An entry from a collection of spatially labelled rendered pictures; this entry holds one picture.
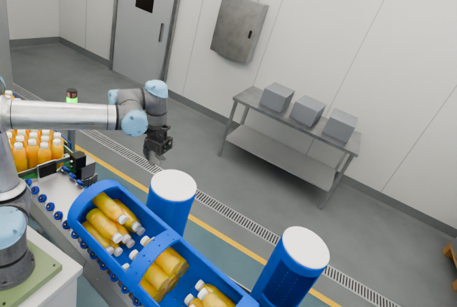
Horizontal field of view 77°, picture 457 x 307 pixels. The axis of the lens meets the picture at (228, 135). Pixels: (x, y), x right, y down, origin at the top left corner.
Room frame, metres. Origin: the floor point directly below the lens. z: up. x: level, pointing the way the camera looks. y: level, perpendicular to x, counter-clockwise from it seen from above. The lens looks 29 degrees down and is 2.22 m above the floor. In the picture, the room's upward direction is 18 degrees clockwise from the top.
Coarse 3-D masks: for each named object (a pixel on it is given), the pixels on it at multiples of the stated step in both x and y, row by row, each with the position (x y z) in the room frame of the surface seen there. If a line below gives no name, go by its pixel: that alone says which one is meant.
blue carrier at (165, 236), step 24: (96, 192) 0.92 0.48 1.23; (120, 192) 1.09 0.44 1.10; (72, 216) 0.84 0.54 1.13; (144, 216) 1.01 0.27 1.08; (96, 240) 0.77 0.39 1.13; (168, 240) 0.79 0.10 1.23; (120, 264) 0.80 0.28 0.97; (144, 264) 0.69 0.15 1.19; (192, 264) 0.85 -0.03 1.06; (192, 288) 0.79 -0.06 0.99; (240, 288) 0.72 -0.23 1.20
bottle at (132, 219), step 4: (116, 200) 1.00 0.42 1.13; (120, 204) 0.98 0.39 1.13; (124, 208) 0.97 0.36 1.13; (128, 208) 0.98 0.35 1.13; (124, 212) 0.95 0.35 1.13; (128, 212) 0.95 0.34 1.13; (132, 212) 0.96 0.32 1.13; (128, 216) 0.93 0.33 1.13; (132, 216) 0.94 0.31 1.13; (136, 216) 0.96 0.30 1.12; (128, 220) 0.92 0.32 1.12; (132, 220) 0.92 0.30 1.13; (136, 220) 0.94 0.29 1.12; (124, 224) 0.91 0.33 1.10; (128, 224) 0.91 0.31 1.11; (132, 224) 0.92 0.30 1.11
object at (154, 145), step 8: (152, 128) 0.88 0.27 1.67; (160, 128) 0.88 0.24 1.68; (168, 128) 0.90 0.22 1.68; (152, 136) 0.90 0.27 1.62; (160, 136) 0.88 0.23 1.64; (168, 136) 0.93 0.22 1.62; (152, 144) 0.88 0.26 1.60; (160, 144) 0.87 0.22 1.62; (168, 144) 0.90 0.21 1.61; (160, 152) 0.87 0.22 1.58
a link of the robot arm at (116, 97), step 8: (120, 88) 0.85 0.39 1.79; (128, 88) 0.86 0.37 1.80; (136, 88) 0.87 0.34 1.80; (112, 96) 0.80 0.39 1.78; (120, 96) 0.81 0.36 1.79; (128, 96) 0.81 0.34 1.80; (136, 96) 0.84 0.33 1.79; (144, 96) 0.85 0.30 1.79; (112, 104) 0.79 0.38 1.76; (144, 104) 0.85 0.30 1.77
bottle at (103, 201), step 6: (102, 192) 0.98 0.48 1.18; (96, 198) 0.94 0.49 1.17; (102, 198) 0.95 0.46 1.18; (108, 198) 0.96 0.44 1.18; (96, 204) 0.93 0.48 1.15; (102, 204) 0.92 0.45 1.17; (108, 204) 0.92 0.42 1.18; (114, 204) 0.93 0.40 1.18; (102, 210) 0.91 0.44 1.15; (108, 210) 0.90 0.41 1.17; (114, 210) 0.90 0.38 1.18; (120, 210) 0.91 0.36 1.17; (108, 216) 0.89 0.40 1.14; (114, 216) 0.88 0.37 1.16
